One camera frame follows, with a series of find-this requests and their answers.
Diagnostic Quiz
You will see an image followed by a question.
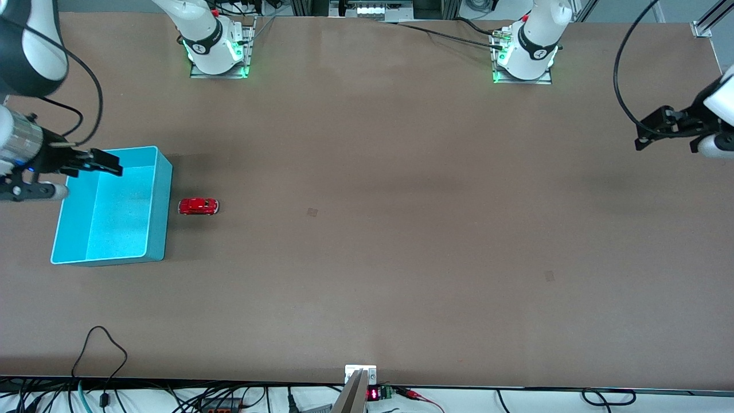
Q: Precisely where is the red beetle toy car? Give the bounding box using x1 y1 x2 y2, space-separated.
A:
178 197 220 216

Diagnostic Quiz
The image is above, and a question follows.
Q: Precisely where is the blue plastic box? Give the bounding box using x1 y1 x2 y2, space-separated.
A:
50 146 173 267

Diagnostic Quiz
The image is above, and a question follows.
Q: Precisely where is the black orange power strip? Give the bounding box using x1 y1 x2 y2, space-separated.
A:
198 398 241 413

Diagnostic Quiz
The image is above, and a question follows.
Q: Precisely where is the red clip lead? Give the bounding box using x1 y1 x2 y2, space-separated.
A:
396 388 446 413

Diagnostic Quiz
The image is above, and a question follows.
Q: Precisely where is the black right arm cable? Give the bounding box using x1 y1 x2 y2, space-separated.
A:
33 28 105 147

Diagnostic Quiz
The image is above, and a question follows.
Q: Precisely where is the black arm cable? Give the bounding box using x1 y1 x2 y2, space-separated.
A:
33 28 105 147
612 0 662 137

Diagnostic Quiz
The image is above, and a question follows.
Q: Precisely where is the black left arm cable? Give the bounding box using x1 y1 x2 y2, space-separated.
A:
612 0 662 137

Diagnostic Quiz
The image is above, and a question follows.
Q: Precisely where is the aluminium frame profile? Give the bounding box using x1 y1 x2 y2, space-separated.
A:
690 0 734 40

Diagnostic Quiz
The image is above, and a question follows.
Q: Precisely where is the thin black looped cable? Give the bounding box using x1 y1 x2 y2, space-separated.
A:
71 325 128 409

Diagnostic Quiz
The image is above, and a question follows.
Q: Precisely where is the thick black base cable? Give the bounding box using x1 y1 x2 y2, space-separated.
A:
452 17 498 35

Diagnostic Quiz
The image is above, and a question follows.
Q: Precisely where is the thin black base cable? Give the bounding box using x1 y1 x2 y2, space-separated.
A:
378 21 505 49

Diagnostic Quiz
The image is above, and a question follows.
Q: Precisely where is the black coiled cable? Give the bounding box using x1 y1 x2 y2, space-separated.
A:
581 388 637 406

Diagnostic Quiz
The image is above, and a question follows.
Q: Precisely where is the white mount bracket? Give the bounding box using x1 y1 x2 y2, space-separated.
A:
345 365 377 385

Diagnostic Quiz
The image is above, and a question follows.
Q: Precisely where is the grey camera mount bar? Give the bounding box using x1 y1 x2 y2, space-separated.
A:
331 369 368 413

